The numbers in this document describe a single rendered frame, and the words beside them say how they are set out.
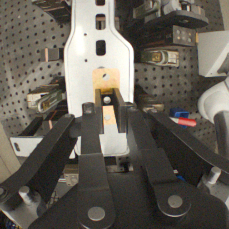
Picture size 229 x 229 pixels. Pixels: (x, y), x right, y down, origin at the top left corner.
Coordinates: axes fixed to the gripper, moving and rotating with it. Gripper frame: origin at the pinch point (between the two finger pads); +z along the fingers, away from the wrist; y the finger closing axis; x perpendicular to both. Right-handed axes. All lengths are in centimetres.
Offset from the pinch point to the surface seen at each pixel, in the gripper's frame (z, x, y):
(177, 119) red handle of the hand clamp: 18.1, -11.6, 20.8
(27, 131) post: 41, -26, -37
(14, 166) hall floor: 130, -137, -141
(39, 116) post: 59, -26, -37
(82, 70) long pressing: 30.6, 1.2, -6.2
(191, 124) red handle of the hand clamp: 15.2, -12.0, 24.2
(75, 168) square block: 26.9, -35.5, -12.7
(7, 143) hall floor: 131, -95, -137
